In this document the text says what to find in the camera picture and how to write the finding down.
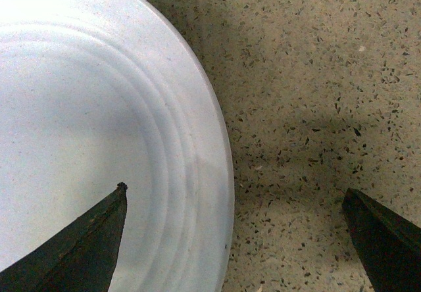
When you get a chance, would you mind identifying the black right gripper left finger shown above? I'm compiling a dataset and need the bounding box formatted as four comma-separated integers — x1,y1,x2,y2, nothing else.
1,182,128,291

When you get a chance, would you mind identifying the light blue plate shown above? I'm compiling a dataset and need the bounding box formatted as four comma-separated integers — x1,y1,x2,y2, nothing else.
1,0,234,291

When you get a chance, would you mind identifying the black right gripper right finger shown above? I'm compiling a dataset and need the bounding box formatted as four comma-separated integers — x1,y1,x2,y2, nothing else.
342,188,420,292

